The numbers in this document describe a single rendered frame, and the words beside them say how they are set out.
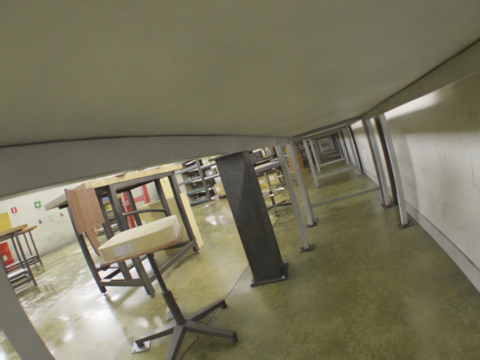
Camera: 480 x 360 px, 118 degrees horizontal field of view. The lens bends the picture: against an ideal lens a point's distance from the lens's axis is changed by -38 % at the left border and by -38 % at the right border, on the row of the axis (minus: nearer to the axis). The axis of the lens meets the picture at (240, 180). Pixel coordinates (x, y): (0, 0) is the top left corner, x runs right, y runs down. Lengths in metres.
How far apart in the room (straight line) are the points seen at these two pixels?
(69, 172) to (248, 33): 0.29
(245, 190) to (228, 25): 1.21
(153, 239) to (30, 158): 0.68
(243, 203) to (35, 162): 1.20
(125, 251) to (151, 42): 0.86
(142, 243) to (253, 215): 0.71
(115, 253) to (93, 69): 0.84
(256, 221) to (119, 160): 1.09
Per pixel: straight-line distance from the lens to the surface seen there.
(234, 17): 0.20
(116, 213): 1.78
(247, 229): 1.42
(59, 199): 1.99
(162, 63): 0.24
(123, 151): 0.43
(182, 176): 7.56
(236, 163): 1.35
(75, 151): 0.37
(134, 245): 0.96
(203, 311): 1.33
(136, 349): 1.42
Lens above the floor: 0.76
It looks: 3 degrees down
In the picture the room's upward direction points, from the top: 18 degrees counter-clockwise
